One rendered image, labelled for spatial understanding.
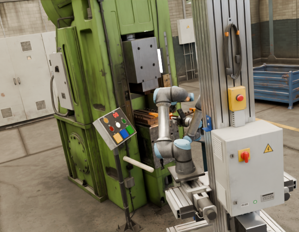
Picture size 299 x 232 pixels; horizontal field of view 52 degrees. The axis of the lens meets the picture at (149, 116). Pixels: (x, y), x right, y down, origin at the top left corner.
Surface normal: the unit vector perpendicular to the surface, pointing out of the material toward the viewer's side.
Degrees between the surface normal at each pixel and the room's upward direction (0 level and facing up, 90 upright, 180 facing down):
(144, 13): 90
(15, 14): 90
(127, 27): 90
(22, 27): 91
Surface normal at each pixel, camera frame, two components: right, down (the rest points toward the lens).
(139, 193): 0.61, 0.14
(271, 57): -0.88, 0.25
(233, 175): 0.21, 0.24
